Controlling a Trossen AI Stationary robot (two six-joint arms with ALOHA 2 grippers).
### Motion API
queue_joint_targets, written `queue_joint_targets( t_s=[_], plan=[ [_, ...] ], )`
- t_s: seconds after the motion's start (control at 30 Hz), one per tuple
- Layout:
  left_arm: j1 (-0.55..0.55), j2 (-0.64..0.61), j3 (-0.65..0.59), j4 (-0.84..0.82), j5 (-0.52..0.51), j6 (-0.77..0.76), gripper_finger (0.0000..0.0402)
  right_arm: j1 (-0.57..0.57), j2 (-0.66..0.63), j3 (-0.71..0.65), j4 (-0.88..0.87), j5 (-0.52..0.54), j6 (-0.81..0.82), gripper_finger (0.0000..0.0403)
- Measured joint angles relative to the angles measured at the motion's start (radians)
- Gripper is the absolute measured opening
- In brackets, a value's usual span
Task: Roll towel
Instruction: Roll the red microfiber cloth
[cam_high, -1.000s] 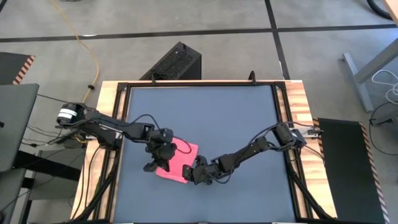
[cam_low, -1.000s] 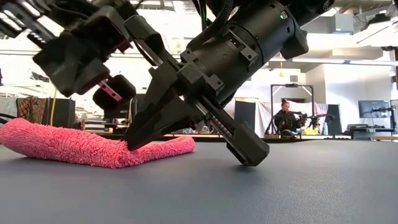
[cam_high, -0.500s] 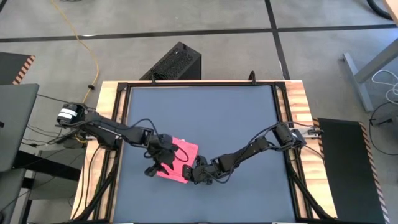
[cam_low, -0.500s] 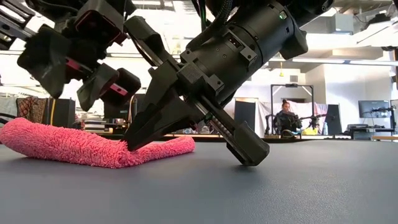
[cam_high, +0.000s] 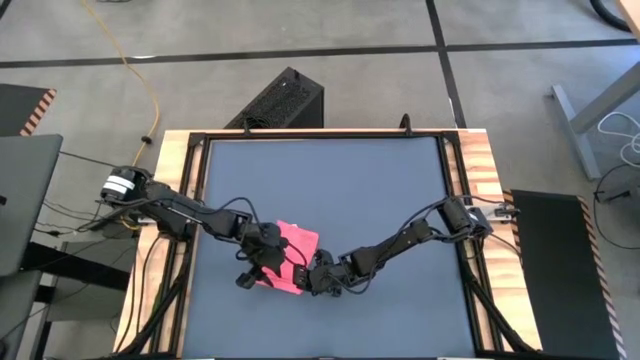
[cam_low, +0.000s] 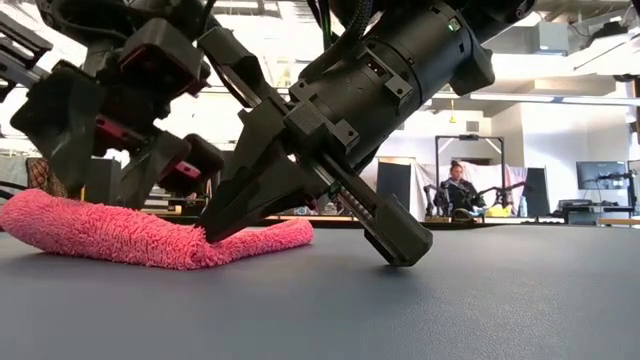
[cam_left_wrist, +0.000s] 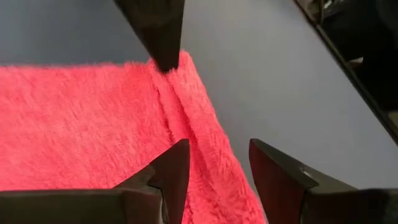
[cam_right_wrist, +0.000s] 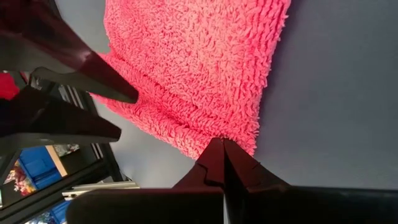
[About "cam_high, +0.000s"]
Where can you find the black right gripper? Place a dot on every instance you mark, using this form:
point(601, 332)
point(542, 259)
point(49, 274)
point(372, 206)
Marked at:
point(330, 277)

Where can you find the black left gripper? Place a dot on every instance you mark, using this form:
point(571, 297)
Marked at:
point(262, 247)

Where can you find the pink terry towel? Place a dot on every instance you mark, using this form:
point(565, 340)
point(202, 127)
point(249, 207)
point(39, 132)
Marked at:
point(302, 240)

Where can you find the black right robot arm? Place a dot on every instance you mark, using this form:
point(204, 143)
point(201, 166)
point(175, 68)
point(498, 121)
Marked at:
point(385, 247)

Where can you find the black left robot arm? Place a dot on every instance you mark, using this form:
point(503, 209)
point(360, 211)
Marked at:
point(175, 207)

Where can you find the grey table mat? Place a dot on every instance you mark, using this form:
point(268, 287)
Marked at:
point(340, 190)

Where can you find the black computer tower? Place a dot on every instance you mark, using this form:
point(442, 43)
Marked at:
point(285, 102)

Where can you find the black side stand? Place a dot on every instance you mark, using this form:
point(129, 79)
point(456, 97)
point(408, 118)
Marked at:
point(80, 270)

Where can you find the large black striped-edge floor mat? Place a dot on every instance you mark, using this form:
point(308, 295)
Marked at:
point(555, 280)

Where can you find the small black striped-edge floor mat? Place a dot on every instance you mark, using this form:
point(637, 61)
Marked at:
point(17, 107)

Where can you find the grey desk leg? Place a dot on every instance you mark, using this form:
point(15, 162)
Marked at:
point(595, 107)

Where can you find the wooden desk corner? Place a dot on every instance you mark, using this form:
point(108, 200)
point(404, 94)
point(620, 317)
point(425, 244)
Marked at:
point(632, 15)

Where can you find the black aluminium table frame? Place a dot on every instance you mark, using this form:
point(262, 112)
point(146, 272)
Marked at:
point(325, 134)

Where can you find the black frame bracket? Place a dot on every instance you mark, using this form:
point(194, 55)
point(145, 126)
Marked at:
point(406, 125)

